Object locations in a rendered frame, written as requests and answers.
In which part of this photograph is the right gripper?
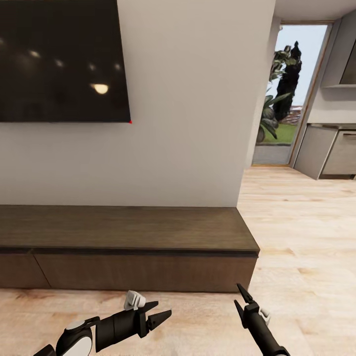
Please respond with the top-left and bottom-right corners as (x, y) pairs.
(234, 284), (271, 344)

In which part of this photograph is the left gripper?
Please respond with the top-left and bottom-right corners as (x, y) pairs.
(112, 301), (172, 344)

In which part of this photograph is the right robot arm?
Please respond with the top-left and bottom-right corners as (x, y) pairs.
(234, 284), (290, 356)

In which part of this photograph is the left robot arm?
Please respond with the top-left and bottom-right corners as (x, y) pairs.
(33, 290), (172, 356)

